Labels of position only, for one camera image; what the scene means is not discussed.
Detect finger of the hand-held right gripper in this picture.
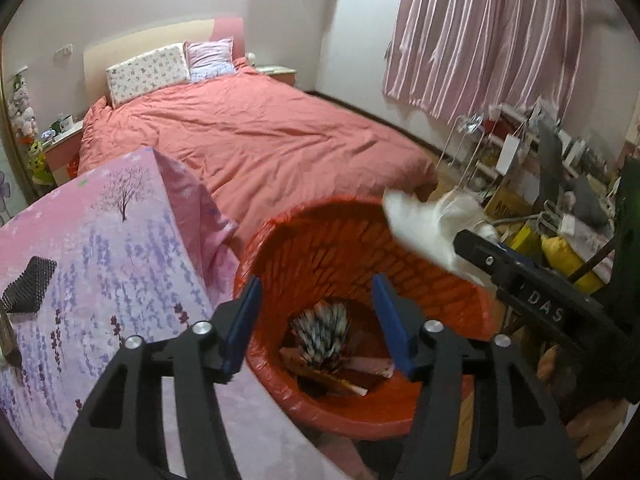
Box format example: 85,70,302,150
452,230,551,286

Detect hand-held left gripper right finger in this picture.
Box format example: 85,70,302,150
371,274,583,480

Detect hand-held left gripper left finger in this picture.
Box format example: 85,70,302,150
54,276,263,480

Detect pink box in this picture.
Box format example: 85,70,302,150
345,350,396,378

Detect white cloth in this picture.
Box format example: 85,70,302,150
382,187,498,281

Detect black white patterned packet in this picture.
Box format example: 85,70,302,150
290,300,348,373

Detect socks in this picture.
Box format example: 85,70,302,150
280,347,368,401

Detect orange plastic basket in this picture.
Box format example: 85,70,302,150
234,194,496,443

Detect yellow bag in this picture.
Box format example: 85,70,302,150
542,235,606,293

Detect yellow cardboard box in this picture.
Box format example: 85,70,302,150
485,185,533,221

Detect pink floral tablecloth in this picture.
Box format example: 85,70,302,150
0,147,381,480

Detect bed with salmon duvet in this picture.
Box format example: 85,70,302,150
77,57,438,241

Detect pink striped curtain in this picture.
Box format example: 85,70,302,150
382,0,591,121

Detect black mesh item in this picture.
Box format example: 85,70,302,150
1,256,57,315

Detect pink nightstand with clutter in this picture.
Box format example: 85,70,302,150
42,120,85,186

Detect striped purple pillow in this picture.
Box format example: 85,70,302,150
185,37,236,83

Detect floral white pillow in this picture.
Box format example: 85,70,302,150
106,44,192,108

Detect flower print sliding wardrobe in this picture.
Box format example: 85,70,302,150
0,35,31,231

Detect cream pink headboard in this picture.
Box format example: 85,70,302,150
82,17,246,106

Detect plush toy tower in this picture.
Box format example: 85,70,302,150
5,72,53,186

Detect white wire rack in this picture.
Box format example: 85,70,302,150
440,105,616,196

